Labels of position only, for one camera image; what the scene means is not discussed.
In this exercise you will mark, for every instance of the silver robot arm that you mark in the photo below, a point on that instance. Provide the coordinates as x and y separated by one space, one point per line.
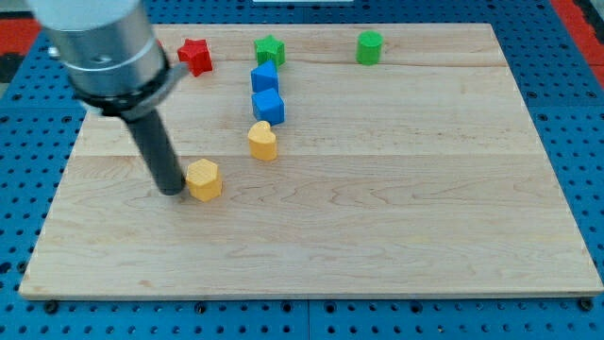
111 53

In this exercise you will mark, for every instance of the yellow heart block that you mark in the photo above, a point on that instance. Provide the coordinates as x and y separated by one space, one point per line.
262 141

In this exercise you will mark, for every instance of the wooden board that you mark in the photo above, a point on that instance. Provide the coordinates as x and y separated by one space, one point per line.
420 177

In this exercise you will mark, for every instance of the blue cube block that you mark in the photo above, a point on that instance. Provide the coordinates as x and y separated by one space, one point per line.
268 106

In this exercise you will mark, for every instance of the yellow hexagon block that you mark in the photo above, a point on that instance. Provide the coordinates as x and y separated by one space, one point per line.
204 180

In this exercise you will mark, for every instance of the blue triangle block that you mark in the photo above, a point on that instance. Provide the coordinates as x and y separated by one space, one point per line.
264 77

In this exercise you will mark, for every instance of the green star block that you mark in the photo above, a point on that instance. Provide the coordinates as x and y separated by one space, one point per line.
269 48

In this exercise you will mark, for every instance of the green cylinder block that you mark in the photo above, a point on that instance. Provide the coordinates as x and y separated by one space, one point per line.
369 45

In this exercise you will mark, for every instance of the red star block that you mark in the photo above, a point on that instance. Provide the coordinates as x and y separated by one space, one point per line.
196 54

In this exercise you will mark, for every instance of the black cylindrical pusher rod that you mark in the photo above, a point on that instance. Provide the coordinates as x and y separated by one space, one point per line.
154 144

